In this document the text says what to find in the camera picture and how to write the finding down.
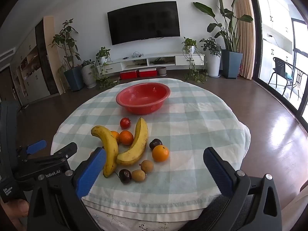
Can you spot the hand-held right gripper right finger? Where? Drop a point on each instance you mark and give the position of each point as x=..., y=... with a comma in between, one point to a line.
x=219, y=173

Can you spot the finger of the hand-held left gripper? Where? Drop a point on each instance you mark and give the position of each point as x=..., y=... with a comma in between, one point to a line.
x=36, y=146
x=63, y=152

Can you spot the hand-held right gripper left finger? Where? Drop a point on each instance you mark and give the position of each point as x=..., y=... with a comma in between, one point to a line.
x=91, y=172

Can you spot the yellow banana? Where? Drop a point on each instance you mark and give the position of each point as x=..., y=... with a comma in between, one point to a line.
x=108, y=149
x=134, y=146

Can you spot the small orange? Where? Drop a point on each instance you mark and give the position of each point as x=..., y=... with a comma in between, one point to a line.
x=115, y=135
x=126, y=137

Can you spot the large orange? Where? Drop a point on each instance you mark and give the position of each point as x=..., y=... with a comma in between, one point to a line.
x=160, y=153

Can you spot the red plastic bowl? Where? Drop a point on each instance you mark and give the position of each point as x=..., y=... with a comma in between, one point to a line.
x=143, y=97

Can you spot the person's left hand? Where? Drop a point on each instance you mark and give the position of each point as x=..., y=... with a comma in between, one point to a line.
x=15, y=208

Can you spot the dark purple plum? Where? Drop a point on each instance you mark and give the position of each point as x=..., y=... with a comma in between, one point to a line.
x=125, y=176
x=155, y=143

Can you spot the dark grey fabric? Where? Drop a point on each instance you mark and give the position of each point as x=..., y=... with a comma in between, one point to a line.
x=216, y=213

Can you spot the brown longan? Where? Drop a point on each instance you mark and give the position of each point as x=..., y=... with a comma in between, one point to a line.
x=146, y=166
x=138, y=175

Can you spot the white floral cloth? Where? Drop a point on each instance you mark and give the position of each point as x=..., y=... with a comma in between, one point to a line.
x=113, y=221

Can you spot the green checked tablecloth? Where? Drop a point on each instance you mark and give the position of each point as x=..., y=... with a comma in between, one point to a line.
x=192, y=125

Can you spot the red tomato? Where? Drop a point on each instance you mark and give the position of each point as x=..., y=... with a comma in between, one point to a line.
x=125, y=123

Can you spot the dark blue square planter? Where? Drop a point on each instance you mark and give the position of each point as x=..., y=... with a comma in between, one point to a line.
x=74, y=79

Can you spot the white ribbed plant pot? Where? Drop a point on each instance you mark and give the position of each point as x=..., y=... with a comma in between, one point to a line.
x=88, y=77

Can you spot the beige fabric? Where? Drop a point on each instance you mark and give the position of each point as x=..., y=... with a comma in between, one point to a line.
x=296, y=205

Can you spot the red storage box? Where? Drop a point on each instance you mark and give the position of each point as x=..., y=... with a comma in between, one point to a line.
x=147, y=73
x=128, y=75

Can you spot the tall white plant pot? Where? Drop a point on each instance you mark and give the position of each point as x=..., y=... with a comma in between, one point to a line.
x=213, y=66

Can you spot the tall leafy tree plant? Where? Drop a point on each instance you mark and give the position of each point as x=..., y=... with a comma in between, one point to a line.
x=67, y=43

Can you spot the trailing pothos plant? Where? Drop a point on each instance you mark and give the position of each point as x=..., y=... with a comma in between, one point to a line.
x=190, y=43
x=103, y=53

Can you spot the blue grey square planter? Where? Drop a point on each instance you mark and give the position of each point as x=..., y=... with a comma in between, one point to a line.
x=231, y=65

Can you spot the grey plant pot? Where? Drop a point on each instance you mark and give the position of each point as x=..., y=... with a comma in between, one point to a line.
x=161, y=71

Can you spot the teal cushion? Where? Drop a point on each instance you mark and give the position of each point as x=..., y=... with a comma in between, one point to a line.
x=289, y=76

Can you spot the black metal chair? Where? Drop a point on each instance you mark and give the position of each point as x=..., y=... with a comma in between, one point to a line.
x=279, y=65

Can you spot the black metal balcony table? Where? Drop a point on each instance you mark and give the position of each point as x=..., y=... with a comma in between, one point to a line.
x=298, y=77

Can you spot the schefflera plant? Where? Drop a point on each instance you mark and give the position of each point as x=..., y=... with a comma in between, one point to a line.
x=211, y=47

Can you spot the black media device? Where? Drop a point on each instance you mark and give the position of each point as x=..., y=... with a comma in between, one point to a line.
x=159, y=61

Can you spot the white television cabinet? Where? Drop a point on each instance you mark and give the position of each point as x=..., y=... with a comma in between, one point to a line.
x=149, y=58

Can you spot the bird of paradise plant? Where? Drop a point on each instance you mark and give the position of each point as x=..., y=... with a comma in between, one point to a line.
x=228, y=28

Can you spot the beige curtain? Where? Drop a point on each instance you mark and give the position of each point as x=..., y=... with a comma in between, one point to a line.
x=245, y=28

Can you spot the white balcony cabinet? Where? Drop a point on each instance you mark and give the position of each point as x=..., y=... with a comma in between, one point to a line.
x=276, y=28

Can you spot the wall shelf cabinet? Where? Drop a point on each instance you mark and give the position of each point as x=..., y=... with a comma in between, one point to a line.
x=36, y=65

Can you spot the black wall television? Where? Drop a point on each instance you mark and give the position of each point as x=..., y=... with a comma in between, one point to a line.
x=144, y=22

